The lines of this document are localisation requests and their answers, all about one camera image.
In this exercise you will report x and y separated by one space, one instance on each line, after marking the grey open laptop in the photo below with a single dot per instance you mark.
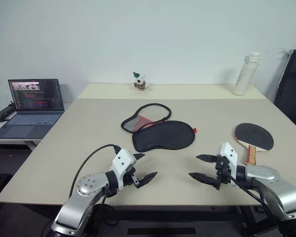
29 121

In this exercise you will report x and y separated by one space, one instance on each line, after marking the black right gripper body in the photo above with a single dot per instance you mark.
222 172

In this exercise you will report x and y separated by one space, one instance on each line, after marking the white water bottle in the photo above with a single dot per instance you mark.
243 76

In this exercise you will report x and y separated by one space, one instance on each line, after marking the black table frame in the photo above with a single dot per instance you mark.
177 214

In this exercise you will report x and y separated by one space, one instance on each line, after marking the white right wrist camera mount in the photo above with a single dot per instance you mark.
230 151

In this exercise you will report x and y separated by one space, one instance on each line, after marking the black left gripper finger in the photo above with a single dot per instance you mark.
138 156
146 179

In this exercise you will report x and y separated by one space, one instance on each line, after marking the white plush dog toy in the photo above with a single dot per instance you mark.
139 82

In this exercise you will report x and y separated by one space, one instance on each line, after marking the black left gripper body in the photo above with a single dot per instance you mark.
136 180

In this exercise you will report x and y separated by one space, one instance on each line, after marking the white side table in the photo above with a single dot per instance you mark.
19 142

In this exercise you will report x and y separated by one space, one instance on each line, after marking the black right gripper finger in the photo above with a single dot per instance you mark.
204 179
208 158

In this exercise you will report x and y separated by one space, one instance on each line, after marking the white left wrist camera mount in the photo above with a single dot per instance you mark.
122 160

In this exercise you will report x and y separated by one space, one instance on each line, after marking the black flat device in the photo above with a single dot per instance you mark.
3 112

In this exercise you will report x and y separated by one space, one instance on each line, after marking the black mesh office chair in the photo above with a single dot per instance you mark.
293 86

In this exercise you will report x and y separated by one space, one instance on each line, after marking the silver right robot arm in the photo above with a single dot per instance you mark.
273 182

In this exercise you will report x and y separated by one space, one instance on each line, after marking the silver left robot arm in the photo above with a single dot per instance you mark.
88 187

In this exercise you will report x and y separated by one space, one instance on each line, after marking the black red paddle case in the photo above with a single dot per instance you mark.
162 137

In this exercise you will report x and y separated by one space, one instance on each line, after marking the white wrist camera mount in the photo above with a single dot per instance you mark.
122 160
230 151

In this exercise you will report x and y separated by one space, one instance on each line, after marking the black table tennis paddle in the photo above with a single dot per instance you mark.
255 135

